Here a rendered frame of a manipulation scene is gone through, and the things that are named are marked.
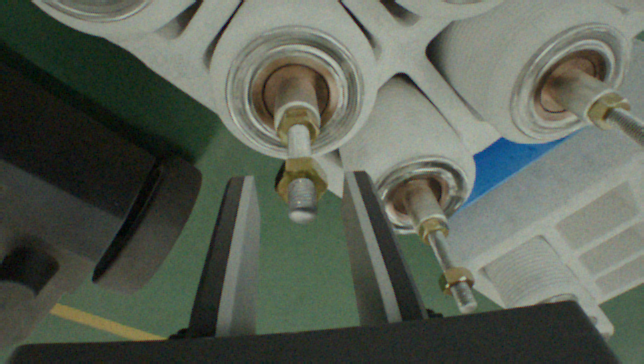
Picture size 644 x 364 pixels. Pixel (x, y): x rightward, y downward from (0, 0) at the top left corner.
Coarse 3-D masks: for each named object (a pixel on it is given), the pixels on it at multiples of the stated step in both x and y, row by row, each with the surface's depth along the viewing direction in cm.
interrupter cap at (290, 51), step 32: (288, 32) 15; (320, 32) 15; (256, 64) 16; (288, 64) 16; (320, 64) 16; (352, 64) 16; (256, 96) 17; (320, 96) 17; (352, 96) 17; (256, 128) 18; (320, 128) 18
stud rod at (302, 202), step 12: (288, 132) 14; (300, 132) 14; (288, 144) 13; (300, 144) 13; (288, 156) 13; (300, 156) 12; (300, 180) 11; (288, 192) 11; (300, 192) 10; (312, 192) 11; (288, 204) 11; (300, 204) 10; (312, 204) 10; (300, 216) 10; (312, 216) 10
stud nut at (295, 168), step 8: (288, 160) 11; (296, 160) 11; (304, 160) 11; (312, 160) 11; (280, 168) 12; (288, 168) 11; (296, 168) 11; (304, 168) 11; (312, 168) 11; (320, 168) 12; (280, 176) 11; (288, 176) 11; (296, 176) 11; (304, 176) 11; (312, 176) 11; (320, 176) 11; (280, 184) 11; (288, 184) 11; (320, 184) 11; (280, 192) 11; (320, 192) 12
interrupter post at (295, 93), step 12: (288, 84) 16; (300, 84) 16; (276, 96) 16; (288, 96) 15; (300, 96) 15; (312, 96) 16; (276, 108) 15; (288, 108) 14; (300, 108) 15; (312, 108) 15; (276, 120) 15
